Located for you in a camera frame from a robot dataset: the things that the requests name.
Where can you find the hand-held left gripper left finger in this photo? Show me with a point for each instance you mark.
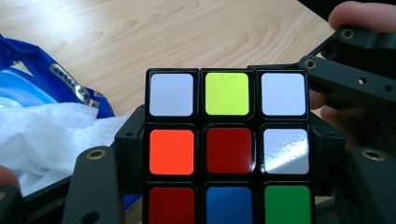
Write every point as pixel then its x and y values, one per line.
pixel 132 146

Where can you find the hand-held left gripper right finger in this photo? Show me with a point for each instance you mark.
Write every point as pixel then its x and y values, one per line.
pixel 323 155

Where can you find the white wet wipe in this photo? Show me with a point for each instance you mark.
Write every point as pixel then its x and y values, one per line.
pixel 46 140

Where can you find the multicoloured puzzle cube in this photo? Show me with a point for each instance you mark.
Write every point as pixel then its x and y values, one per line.
pixel 229 149

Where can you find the blue wet wipes pack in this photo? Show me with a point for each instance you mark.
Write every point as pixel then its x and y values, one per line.
pixel 37 71

